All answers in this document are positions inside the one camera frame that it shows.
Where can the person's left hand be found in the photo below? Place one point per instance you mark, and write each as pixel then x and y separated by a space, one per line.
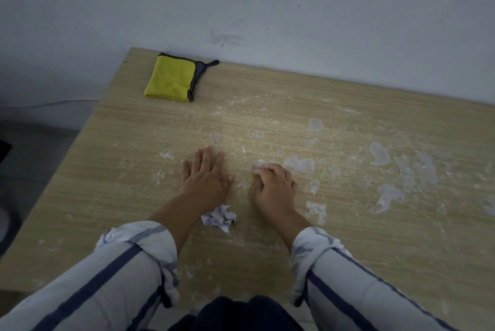
pixel 205 182

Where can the person's right hand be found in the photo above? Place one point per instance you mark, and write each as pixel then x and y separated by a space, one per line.
pixel 275 191

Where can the person's left middle finger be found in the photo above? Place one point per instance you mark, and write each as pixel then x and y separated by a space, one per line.
pixel 209 156

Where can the person's right fingers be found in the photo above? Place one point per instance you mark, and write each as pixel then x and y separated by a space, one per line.
pixel 272 174

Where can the person's left little finger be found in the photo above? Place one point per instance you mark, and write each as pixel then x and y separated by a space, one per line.
pixel 186 167

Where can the person's left thumb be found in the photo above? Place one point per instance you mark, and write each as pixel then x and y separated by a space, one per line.
pixel 229 180

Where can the white sticker residue scrap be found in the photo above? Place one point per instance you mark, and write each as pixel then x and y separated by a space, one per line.
pixel 258 165

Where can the person's left forearm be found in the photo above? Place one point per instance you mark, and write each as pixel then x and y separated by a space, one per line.
pixel 116 272

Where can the person's right forearm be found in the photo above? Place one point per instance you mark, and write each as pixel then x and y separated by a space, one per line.
pixel 348 288

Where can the crumpled white paper ball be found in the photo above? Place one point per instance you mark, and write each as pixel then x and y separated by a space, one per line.
pixel 219 218

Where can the yellow cloth with grey edge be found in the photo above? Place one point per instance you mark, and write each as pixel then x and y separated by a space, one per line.
pixel 170 77

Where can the white sticker residue patches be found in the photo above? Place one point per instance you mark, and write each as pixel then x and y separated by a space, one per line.
pixel 386 184

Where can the person's dark trousers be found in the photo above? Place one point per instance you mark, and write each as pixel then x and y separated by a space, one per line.
pixel 236 315

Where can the dark object on floor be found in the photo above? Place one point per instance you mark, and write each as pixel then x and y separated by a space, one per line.
pixel 4 151

